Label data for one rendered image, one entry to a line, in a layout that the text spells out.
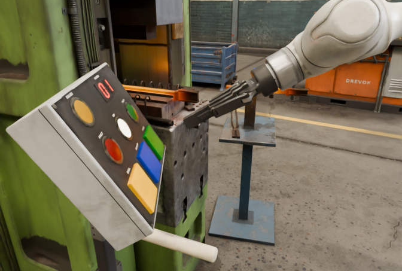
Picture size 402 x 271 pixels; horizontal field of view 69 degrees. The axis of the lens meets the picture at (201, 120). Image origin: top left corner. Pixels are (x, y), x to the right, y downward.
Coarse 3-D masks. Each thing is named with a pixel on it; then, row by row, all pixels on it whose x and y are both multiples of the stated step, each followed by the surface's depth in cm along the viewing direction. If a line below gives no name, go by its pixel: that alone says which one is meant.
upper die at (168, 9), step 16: (112, 0) 101; (128, 0) 99; (144, 0) 96; (160, 0) 98; (176, 0) 108; (112, 16) 103; (128, 16) 101; (144, 16) 98; (160, 16) 99; (176, 16) 110
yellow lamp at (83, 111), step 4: (76, 104) 49; (80, 104) 50; (84, 104) 51; (76, 108) 48; (80, 108) 49; (84, 108) 50; (88, 108) 52; (80, 112) 49; (84, 112) 50; (88, 112) 51; (80, 116) 48; (84, 116) 49; (88, 116) 50; (84, 120) 49; (88, 120) 50; (92, 120) 51
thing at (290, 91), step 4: (288, 88) 147; (292, 88) 148; (276, 92) 148; (280, 92) 147; (284, 92) 147; (288, 92) 146; (292, 92) 147; (296, 92) 146; (300, 92) 146; (304, 92) 146
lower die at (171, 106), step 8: (136, 96) 118; (144, 96) 118; (152, 96) 118; (160, 96) 118; (168, 96) 117; (136, 104) 112; (144, 104) 112; (152, 104) 112; (160, 104) 112; (168, 104) 113; (176, 104) 120; (144, 112) 112; (152, 112) 111; (160, 112) 109; (168, 112) 114; (176, 112) 121
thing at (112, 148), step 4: (108, 140) 53; (108, 144) 52; (112, 144) 53; (116, 144) 55; (108, 148) 51; (112, 148) 52; (116, 148) 54; (108, 152) 51; (112, 152) 52; (116, 152) 53; (120, 152) 55; (112, 156) 51; (116, 156) 52; (120, 156) 54
